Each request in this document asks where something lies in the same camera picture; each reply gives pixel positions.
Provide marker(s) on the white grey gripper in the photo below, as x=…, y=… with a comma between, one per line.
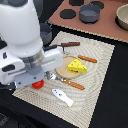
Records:
x=19, y=72

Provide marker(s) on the red toy tomato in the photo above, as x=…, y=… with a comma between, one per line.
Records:
x=38, y=85

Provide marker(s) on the yellow toy cheese wedge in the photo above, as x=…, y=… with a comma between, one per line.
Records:
x=77, y=66

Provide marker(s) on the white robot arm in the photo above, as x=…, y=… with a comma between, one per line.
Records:
x=20, y=29

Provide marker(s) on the round wooden plate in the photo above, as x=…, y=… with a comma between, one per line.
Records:
x=63, y=70

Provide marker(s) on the grey pot on table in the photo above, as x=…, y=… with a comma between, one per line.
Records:
x=46, y=32

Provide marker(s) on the woven grey placemat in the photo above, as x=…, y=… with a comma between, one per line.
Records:
x=80, y=113

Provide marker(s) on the black stove burner back-left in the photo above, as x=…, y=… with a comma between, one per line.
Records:
x=76, y=2

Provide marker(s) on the grey pot on stove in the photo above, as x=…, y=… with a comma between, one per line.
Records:
x=89, y=13

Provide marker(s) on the brown toy stove board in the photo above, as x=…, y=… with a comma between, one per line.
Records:
x=104, y=27

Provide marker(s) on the black stove burner back-right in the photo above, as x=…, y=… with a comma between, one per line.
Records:
x=98, y=4

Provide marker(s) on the beige bowl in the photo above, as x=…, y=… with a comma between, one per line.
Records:
x=122, y=16

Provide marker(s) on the toy fork wooden handle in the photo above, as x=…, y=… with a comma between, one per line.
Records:
x=73, y=84

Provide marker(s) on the toy knife wooden handle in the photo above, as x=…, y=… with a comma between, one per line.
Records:
x=87, y=59

